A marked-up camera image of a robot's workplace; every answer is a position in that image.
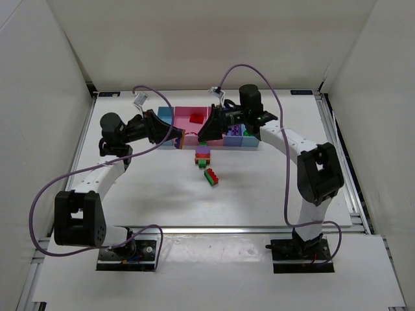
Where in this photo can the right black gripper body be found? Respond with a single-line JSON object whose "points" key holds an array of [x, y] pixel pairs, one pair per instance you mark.
{"points": [[218, 120]]}

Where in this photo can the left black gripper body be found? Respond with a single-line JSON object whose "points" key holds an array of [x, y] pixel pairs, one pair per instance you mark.
{"points": [[152, 126]]}

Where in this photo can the green lego brick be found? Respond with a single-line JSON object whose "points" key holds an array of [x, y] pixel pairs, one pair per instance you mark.
{"points": [[247, 133]]}

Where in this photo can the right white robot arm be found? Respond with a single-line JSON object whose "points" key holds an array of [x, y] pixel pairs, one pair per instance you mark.
{"points": [[319, 175]]}

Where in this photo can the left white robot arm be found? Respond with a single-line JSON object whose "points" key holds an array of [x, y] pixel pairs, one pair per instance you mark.
{"points": [[78, 214]]}

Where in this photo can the narrow pink bin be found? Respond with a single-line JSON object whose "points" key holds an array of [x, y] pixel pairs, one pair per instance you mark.
{"points": [[216, 143]]}

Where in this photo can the left light blue bin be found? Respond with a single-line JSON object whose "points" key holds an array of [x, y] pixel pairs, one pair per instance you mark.
{"points": [[164, 113]]}

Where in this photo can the light blue bin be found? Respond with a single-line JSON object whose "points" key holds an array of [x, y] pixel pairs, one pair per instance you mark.
{"points": [[164, 113], [249, 142]]}

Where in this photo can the dark blue bin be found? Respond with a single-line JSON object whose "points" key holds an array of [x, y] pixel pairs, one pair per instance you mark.
{"points": [[234, 136]]}

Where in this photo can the striped purple red lego stack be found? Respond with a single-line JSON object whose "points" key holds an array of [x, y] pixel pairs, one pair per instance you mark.
{"points": [[178, 141]]}

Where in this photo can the large pink bin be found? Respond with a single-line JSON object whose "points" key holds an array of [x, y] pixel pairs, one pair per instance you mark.
{"points": [[181, 120]]}

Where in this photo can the purple green red lego stack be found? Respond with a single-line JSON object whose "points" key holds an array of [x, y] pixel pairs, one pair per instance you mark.
{"points": [[202, 156]]}

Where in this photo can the right light blue bin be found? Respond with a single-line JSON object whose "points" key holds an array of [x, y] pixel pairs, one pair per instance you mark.
{"points": [[249, 142]]}

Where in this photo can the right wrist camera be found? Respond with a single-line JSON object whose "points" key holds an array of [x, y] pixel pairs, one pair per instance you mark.
{"points": [[219, 93]]}

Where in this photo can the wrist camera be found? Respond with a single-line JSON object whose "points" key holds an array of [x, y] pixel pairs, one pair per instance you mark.
{"points": [[139, 101], [219, 93]]}

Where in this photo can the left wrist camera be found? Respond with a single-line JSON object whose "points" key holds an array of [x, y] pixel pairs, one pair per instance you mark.
{"points": [[139, 101]]}

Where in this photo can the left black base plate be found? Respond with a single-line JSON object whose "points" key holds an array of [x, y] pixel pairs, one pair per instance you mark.
{"points": [[140, 256]]}

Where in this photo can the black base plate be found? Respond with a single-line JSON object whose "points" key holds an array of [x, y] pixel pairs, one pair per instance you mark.
{"points": [[287, 258], [140, 256]]}

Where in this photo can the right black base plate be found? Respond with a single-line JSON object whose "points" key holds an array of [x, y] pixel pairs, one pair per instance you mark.
{"points": [[287, 258]]}

